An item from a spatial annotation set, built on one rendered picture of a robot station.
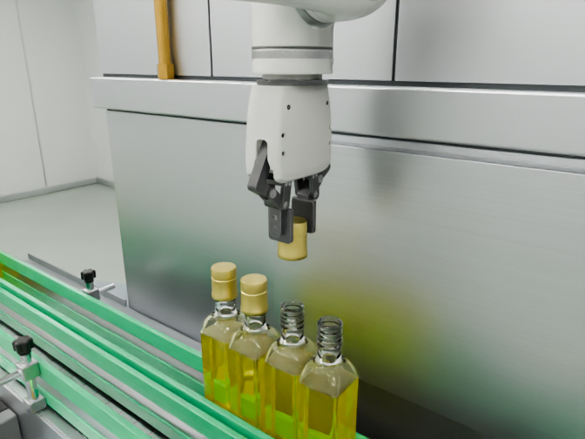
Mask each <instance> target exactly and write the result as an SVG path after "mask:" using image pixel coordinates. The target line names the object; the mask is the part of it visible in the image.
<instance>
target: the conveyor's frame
mask: <svg viewBox="0 0 585 439"><path fill-rule="evenodd" d="M6 375H7V373H5V372H4V371H3V370H2V369H1V368H0V378H2V377H4V376H6ZM27 396H28V395H27V391H26V389H25V388H24V387H23V386H21V385H20V384H19V383H18V382H16V381H15V380H14V381H12V382H9V383H7V384H5V385H3V386H1V387H0V400H1V401H2V402H4V403H5V404H6V405H7V406H8V407H9V409H11V410H12V411H13V412H15V413H16V414H17V418H18V422H19V426H20V430H21V435H22V438H23V439H85V438H84V437H82V436H81V435H80V434H79V433H78V432H77V431H76V430H75V429H73V428H72V427H71V426H70V425H68V424H67V423H66V422H65V421H63V420H62V419H61V418H60V417H59V416H57V415H56V414H55V413H54V412H52V411H51V410H50V409H49V408H47V407H46V408H44V409H42V410H43V411H44V413H42V415H41V416H38V415H37V414H36V413H35V414H33V415H32V414H31V413H30V412H28V411H27V410H26V409H25V408H24V401H23V399H24V398H25V397H27Z"/></svg>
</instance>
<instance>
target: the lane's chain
mask: <svg viewBox="0 0 585 439"><path fill-rule="evenodd" d="M0 328H1V329H2V330H3V331H5V332H6V333H7V334H9V335H11V336H12V337H13V338H15V339H17V337H19V336H23V335H22V334H20V333H18V332H17V331H16V330H15V329H14V328H12V327H10V326H9V325H7V324H6V323H5V322H3V321H1V320H0ZM31 351H32V352H34V353H35V354H37V355H38V356H40V357H41V358H42V359H44V360H45V361H47V362H48V363H49V364H50V365H51V366H53V367H54V368H56V369H57V370H59V371H60V372H62V373H63V374H64V375H66V376H67V377H69V378H70V379H72V380H73V381H74V382H75V383H76V384H78V385H79V386H81V387H82V388H84V389H85V390H87V391H88V392H89V393H91V394H92V395H94V396H95V397H97V398H98V400H100V401H101V402H103V403H104V404H106V405H107V406H108V407H110V408H111V409H113V410H114V411H116V412H117V413H118V414H120V415H121V416H122V417H123V418H125V419H126V420H127V421H129V422H131V423H132V424H133V425H135V426H136V427H138V428H139V429H141V430H142V431H143V432H145V433H146V434H147V435H148V436H150V437H151V438H152V439H170V438H169V437H168V436H166V435H164V434H163V433H161V432H160V431H159V430H157V429H155V428H154V427H152V426H151V425H150V424H149V423H148V422H146V421H144V420H143V419H142V418H140V417H139V416H137V415H135V414H134V413H133V412H131V411H130V410H129V409H127V408H126V407H125V406H123V405H122V404H120V403H119V402H117V401H116V400H114V399H113V398H111V397H110V396H108V395H107V394H106V393H105V392H103V391H102V390H100V389H99V388H97V387H96V386H94V385H93V384H91V383H90V382H88V381H87V380H85V379H84V378H83V377H82V376H81V375H79V374H77V373H76V372H74V371H73V370H72V369H70V368H68V367H67V366H66V365H64V364H63V363H62V362H60V361H59V360H58V359H56V358H55V357H53V356H52V355H50V354H49V353H47V352H46V351H44V350H43V349H41V348H40V347H39V346H38V345H36V344H35V343H34V348H32V349H31ZM46 406H47V408H49V409H50V410H51V411H52V412H54V413H55V414H56V415H57V416H59V417H60V418H61V419H62V420H63V421H65V422H66V423H67V424H68V425H70V426H71V427H72V428H73V429H75V430H76V431H77V432H78V433H79V434H80V435H81V436H82V437H84V438H85V439H89V438H88V437H87V436H86V435H84V434H83V433H82V432H81V431H79V430H78V429H77V428H76V427H74V426H73V425H72V424H71V423H70V422H68V421H67V420H66V419H64V418H63V417H62V416H61V415H60V414H59V413H58V412H57V411H56V410H54V409H53V408H52V407H51V406H49V405H48V404H47V403H46Z"/></svg>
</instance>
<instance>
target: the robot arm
mask: <svg viewBox="0 0 585 439"><path fill-rule="evenodd" d="M232 1H244V2H250V6H251V40H252V74H262V78H263V79H257V84H255V85H253V86H252V90H251V94H250V99H249V105H248V113H247V124H246V143H245V163H246V172H247V175H248V176H249V177H250V178H249V181H248V184H247V189H248V190H249V191H251V192H254V193H255V194H257V195H258V196H260V198H262V200H264V205H265V206H268V235H269V238H270V239H271V240H276V241H279V242H283V243H286V244H290V243H293V216H299V217H302V218H305V219H306V220H307V232H308V233H315V231H316V200H315V199H317V198H318V197H319V187H320V185H321V183H322V181H323V178H324V177H325V176H326V174H327V173H328V172H329V170H330V168H331V165H330V158H331V146H332V128H331V110H330V100H329V92H328V86H327V85H328V79H322V74H332V73H333V62H334V60H333V28H334V24H335V23H337V22H345V21H351V20H355V19H359V18H362V17H365V16H368V15H370V14H372V13H374V12H375V11H376V10H378V9H379V8H380V7H381V6H382V5H383V4H384V3H385V2H386V0H232ZM293 180H294V189H295V194H296V195H297V197H296V196H293V197H292V209H291V208H289V206H290V198H291V189H292V181H293ZM275 186H280V194H279V192H278V191H277V190H276V189H275Z"/></svg>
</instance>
